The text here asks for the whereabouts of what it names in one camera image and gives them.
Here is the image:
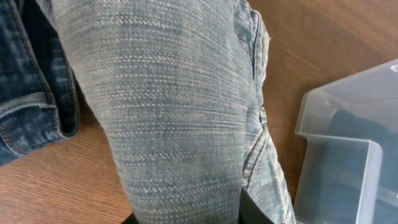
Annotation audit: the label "clear plastic storage container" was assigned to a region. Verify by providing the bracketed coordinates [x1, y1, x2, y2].
[294, 60, 397, 224]

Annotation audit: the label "dark navy garment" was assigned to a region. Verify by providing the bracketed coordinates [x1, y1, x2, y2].
[327, 110, 397, 192]

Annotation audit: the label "light blue jeans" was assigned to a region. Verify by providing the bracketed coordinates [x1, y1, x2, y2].
[39, 0, 295, 223]

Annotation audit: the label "dark blue jeans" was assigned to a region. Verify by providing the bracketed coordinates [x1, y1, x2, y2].
[1, 0, 80, 165]

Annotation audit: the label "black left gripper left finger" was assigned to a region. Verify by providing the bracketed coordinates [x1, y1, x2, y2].
[121, 213, 139, 224]

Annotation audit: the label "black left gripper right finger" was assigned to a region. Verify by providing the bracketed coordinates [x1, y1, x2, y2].
[238, 189, 274, 224]

